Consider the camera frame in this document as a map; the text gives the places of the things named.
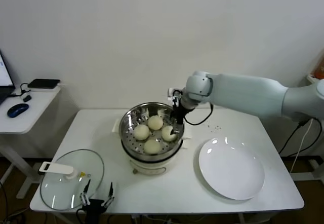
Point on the white desk frame foot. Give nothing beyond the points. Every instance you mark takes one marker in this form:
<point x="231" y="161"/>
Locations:
<point x="314" y="169"/>

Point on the white side desk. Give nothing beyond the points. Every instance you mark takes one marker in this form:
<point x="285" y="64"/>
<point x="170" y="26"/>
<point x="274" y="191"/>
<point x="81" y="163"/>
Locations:
<point x="38" y="112"/>

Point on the black laptop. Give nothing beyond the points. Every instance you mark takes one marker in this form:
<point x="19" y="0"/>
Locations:
<point x="3" y="82"/>

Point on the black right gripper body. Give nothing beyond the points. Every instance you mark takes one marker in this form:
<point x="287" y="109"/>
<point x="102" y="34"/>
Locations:
<point x="179" y="113"/>

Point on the white electric cooker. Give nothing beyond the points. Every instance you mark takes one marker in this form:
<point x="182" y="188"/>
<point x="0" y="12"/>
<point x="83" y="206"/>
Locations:
<point x="152" y="167"/>

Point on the orange object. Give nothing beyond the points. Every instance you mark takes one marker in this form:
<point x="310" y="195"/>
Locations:
<point x="320" y="69"/>

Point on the white round plate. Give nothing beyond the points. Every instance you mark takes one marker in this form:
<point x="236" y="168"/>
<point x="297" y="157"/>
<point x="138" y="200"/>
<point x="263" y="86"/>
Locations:
<point x="230" y="168"/>

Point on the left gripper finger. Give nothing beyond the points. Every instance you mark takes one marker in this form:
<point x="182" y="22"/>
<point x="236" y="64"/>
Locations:
<point x="84" y="193"/>
<point x="110" y="194"/>

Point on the white steamed baozi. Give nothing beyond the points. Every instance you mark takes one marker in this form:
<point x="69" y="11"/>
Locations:
<point x="141" y="132"/>
<point x="167" y="134"/>
<point x="152" y="146"/>
<point x="155" y="122"/>

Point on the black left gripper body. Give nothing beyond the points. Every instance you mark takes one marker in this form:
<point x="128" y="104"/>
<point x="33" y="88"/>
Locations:
<point x="95" y="208"/>

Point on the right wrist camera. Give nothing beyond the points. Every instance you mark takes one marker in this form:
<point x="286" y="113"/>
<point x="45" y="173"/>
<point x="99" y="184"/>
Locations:
<point x="174" y="94"/>

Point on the black flat hard drive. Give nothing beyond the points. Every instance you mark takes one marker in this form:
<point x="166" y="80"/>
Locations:
<point x="44" y="83"/>

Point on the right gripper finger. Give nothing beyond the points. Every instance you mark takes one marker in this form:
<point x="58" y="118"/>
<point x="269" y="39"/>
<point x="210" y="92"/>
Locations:
<point x="175" y="132"/>
<point x="172" y="121"/>

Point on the white shelf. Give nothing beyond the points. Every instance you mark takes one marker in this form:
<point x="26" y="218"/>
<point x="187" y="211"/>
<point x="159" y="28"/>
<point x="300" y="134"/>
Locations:
<point x="312" y="78"/>

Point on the stainless steel steamer basket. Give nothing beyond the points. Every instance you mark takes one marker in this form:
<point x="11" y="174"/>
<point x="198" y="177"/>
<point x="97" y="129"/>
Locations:
<point x="131" y="122"/>

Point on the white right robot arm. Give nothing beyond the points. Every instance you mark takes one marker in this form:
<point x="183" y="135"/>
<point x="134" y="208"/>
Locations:
<point x="248" y="94"/>

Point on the blue computer mouse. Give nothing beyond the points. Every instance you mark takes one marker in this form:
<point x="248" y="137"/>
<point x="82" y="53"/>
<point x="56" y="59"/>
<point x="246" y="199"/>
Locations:
<point x="17" y="110"/>

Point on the small black adapter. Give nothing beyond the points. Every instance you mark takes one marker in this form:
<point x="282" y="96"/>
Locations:
<point x="27" y="98"/>

